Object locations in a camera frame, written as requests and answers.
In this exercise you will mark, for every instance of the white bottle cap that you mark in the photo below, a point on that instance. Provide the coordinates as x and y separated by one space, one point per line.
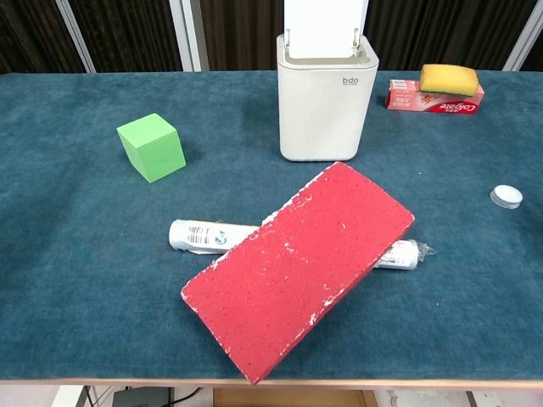
507 195

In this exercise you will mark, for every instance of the white trash bin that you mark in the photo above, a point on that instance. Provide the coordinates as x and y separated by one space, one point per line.
322 118

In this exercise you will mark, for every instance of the white plastic lid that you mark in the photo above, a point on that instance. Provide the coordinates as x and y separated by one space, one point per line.
324 25

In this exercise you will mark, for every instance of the red painted brick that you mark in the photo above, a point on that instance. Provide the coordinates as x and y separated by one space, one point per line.
297 271

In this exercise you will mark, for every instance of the white plastic tube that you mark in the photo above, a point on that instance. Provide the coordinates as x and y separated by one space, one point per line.
199 235

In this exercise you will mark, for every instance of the green foam cube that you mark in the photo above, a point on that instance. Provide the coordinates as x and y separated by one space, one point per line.
150 144

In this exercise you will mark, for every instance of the red Colgate toothpaste box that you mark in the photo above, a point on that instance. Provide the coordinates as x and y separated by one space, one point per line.
424 104

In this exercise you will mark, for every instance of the brown cardboard box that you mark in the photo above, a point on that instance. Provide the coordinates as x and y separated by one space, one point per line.
288 398

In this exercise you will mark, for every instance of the teal table cloth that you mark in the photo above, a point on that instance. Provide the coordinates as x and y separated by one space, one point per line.
85 263

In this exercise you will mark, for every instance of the yellow sponge with green pad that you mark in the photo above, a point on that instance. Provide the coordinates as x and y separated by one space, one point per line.
447 78

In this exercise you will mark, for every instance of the dark pleated curtain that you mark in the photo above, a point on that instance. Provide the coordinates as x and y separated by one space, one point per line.
136 34

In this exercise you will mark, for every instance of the wooden table edge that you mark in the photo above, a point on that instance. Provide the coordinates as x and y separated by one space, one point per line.
127 382

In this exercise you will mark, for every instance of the black box under table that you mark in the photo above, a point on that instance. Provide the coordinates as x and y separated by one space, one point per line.
142 398

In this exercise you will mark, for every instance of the white table leg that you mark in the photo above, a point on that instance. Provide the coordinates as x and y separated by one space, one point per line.
65 397

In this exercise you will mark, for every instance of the grey metal frame post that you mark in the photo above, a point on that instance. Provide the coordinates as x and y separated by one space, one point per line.
188 38
76 38
524 38

